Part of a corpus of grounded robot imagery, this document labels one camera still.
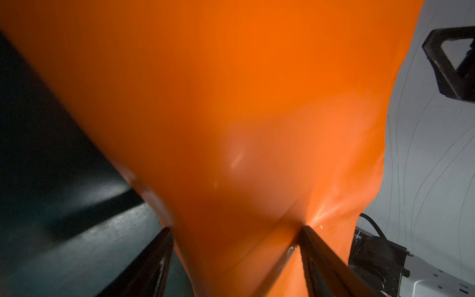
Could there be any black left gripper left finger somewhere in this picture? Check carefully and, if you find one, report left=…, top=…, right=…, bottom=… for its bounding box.
left=98, top=227, right=174, bottom=297

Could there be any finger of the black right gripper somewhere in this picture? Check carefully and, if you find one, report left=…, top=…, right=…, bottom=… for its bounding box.
left=422, top=26, right=475, bottom=102

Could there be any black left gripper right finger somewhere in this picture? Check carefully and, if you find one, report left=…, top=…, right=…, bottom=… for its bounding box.
left=299, top=225, right=377, bottom=297

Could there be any orange wrapping paper sheet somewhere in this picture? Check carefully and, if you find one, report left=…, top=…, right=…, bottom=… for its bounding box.
left=1, top=1, right=423, bottom=297

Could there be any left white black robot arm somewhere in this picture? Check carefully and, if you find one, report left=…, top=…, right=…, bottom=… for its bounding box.
left=99, top=214, right=475, bottom=297

